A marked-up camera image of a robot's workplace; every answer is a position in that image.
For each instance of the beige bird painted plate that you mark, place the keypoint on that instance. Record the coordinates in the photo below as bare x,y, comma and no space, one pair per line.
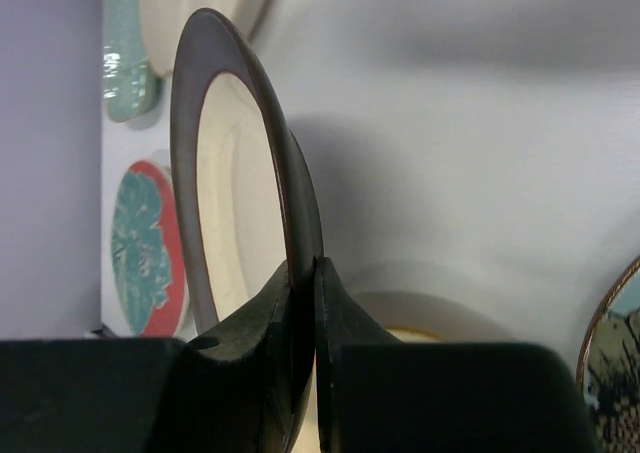
419,317

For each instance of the brown rimmed cream plate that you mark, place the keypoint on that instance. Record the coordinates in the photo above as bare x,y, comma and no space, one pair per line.
245,200

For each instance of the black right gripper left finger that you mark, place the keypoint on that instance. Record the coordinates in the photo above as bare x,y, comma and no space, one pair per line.
243,386

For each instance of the light green round plate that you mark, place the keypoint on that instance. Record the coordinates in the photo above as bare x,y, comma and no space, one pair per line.
607,372

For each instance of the cream divided dish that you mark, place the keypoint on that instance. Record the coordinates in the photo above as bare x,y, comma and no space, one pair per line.
163,23

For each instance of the light green rectangular dish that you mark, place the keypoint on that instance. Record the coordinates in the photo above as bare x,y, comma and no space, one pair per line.
129,86

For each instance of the red plate with teal flower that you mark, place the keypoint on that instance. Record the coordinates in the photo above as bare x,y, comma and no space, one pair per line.
146,253

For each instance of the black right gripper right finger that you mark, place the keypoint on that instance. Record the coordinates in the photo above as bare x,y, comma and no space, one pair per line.
376,393

